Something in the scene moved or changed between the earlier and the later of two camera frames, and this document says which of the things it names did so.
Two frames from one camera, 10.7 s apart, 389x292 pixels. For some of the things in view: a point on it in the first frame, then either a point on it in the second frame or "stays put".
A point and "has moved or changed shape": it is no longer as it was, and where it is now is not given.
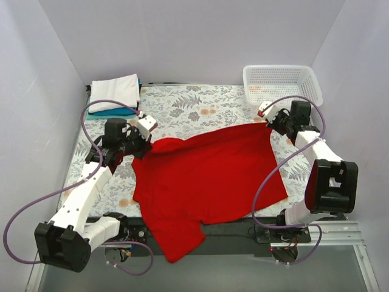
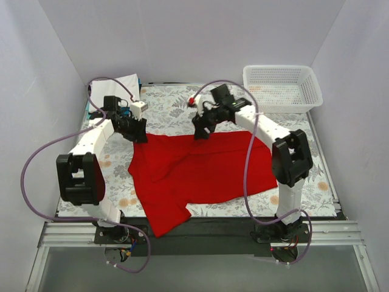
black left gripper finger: [145, 149] -> [140, 138]
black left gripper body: [141, 147] -> [135, 131]
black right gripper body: [276, 120] -> [200, 125]
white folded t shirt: [124, 89] stays put
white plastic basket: [265, 84] stays put
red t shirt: [181, 183] has moved or changed shape
